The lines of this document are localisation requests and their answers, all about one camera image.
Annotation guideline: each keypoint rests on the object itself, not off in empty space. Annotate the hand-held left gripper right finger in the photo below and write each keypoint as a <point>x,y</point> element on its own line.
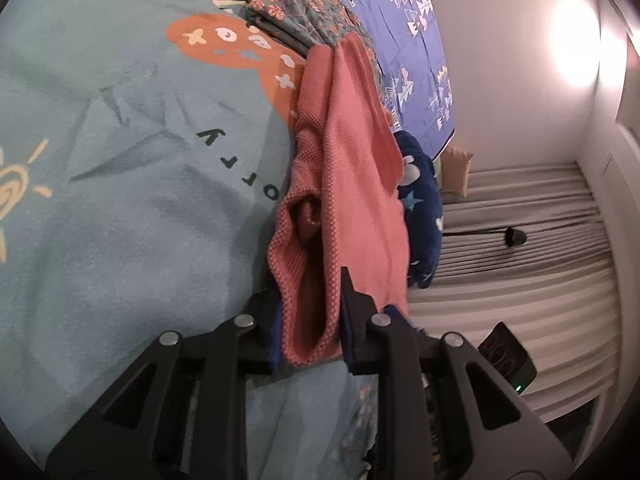
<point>350,325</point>

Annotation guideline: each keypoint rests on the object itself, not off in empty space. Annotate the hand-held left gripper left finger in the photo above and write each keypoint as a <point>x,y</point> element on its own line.
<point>250,340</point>

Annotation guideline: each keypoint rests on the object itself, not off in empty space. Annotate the coral long-sleeve shirt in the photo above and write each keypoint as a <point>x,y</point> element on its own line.
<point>345,200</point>

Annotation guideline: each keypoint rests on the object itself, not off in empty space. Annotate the grey pleated curtain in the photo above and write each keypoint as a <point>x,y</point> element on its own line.
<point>525,285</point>

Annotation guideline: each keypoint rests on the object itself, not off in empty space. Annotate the navy blanket with white prints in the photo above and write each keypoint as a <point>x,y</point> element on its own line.
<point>422,210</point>

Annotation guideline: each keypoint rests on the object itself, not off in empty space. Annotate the beige pillow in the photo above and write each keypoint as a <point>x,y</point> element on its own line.
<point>457,170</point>

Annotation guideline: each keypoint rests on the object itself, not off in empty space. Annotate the teal printed bedspread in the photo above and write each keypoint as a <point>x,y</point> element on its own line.
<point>125,185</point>

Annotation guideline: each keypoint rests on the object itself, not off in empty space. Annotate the purple tree-print sheet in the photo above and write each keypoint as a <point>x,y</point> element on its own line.
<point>405,40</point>

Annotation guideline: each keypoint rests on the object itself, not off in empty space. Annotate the floral patterned garment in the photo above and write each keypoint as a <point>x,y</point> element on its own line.
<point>310,5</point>

